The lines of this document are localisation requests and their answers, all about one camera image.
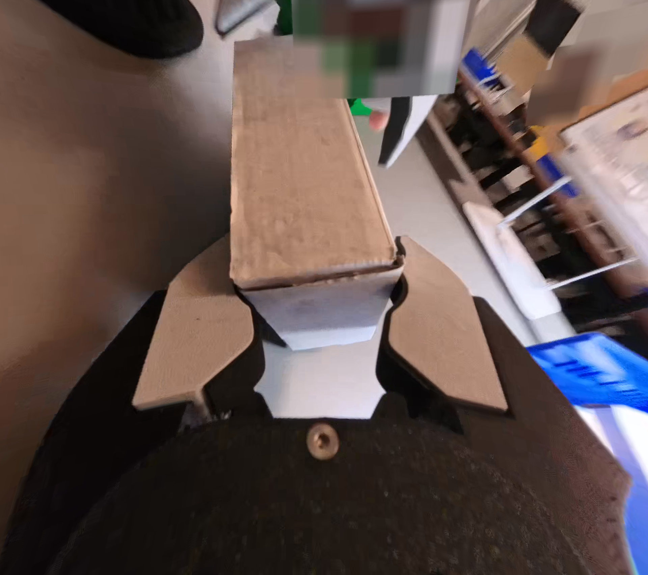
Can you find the white flat object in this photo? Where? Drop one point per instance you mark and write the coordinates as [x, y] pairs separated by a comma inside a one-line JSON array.
[[511, 261]]

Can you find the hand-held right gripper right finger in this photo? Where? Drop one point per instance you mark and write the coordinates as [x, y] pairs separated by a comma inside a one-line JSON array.
[[440, 332]]

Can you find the white cardboard box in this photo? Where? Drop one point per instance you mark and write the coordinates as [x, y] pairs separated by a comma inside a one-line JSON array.
[[298, 190]]

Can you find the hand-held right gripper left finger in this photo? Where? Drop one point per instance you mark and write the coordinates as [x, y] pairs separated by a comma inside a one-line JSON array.
[[197, 332]]

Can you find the blue plastic bin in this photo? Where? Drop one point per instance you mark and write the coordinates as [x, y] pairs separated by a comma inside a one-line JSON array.
[[582, 362]]

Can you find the storage shelf rack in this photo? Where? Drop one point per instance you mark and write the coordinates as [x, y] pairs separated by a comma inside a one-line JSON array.
[[557, 210]]

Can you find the person's left hand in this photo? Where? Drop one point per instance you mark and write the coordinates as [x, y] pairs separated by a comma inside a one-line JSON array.
[[378, 120]]

